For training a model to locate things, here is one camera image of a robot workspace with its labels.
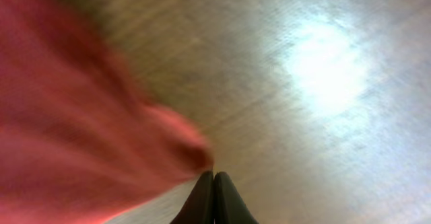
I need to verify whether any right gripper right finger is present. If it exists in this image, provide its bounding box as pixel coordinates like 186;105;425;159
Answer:
214;172;258;224

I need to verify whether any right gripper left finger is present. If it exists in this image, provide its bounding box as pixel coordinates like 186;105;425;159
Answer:
170;171;214;224

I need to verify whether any red printed t-shirt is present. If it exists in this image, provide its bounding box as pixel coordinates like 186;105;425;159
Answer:
1;0;213;223

